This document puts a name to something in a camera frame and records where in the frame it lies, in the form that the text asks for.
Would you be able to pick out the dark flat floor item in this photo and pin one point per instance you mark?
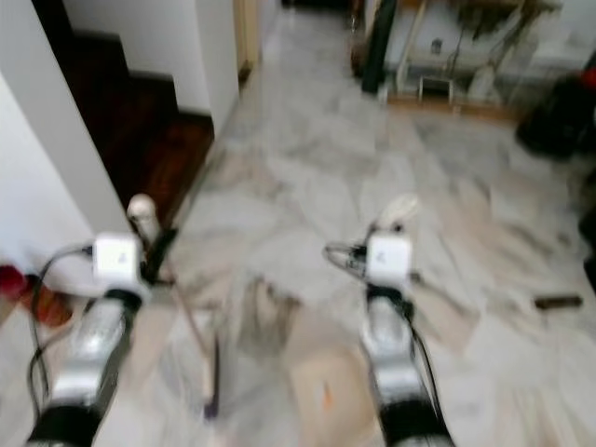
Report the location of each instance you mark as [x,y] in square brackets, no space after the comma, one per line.
[559,302]

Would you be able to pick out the dark wooden staircase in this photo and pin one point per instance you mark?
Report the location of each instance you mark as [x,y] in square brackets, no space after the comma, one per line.
[149,140]

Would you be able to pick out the brown shoe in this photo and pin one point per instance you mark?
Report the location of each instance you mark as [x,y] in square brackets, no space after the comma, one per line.
[51,307]

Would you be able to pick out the red shoe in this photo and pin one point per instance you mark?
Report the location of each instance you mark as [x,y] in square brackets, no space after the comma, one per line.
[11,279]

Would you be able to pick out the black upright pole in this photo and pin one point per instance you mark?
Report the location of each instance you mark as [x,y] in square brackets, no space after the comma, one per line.
[379,47]

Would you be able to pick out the glass display cabinet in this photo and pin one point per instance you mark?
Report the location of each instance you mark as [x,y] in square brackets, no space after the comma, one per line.
[475,56]

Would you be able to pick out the black bag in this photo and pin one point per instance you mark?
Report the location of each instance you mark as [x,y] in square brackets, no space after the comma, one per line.
[559,121]

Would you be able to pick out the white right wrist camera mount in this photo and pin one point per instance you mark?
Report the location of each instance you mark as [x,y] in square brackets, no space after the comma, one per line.
[391,259]

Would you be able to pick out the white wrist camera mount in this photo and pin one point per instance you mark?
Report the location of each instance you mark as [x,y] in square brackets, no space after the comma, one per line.
[391,259]
[118,261]

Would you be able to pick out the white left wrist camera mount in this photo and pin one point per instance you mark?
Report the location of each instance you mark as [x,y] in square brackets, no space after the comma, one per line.
[118,261]

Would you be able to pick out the wooden door frame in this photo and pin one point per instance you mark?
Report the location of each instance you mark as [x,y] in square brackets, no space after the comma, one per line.
[246,37]

